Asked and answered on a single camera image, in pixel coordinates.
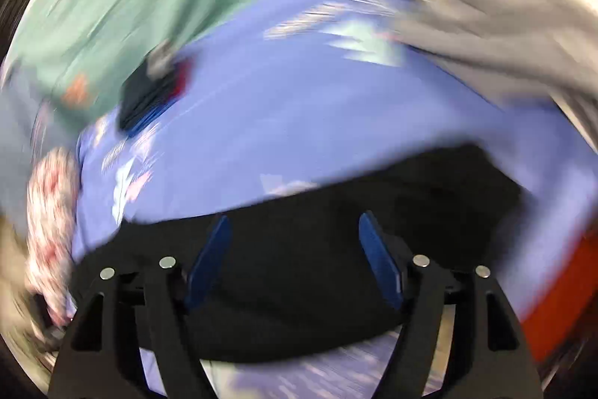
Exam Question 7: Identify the grey plaid sheet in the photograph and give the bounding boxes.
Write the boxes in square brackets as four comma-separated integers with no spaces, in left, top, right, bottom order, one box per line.
[0,67,81,232]

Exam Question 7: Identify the folded red garment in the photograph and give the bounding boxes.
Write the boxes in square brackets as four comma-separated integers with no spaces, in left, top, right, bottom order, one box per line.
[175,59,195,99]

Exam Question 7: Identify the folded blue garment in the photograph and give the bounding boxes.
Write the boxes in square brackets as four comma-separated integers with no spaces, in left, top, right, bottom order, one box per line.
[125,99,175,139]

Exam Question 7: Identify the orange-red object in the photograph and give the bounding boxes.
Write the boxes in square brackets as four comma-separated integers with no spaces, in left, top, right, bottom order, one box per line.
[518,231,598,365]

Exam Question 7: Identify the stack of folded clothes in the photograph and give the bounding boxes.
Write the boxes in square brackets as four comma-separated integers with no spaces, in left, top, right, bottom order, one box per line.
[117,41,184,131]

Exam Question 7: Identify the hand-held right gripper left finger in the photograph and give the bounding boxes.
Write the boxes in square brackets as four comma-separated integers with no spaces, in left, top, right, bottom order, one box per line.
[48,214,233,399]

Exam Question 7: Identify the black pants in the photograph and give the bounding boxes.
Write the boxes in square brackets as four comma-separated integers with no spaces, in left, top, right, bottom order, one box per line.
[70,142,525,365]

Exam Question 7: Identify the floral pillow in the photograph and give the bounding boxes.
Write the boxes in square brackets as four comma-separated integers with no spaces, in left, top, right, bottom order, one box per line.
[25,147,84,327]

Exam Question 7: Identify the teal heart-printed sheet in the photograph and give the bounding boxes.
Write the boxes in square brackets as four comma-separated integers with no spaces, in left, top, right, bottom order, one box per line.
[9,0,366,125]

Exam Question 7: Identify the grey sweatpants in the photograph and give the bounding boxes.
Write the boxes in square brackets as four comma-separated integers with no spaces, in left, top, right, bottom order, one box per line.
[391,0,598,112]

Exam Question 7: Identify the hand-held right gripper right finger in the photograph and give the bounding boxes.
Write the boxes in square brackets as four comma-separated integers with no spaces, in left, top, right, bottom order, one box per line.
[357,211,545,399]

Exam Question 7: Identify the purple printed bed sheet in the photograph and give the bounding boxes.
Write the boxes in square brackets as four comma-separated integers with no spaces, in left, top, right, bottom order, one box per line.
[70,0,598,399]

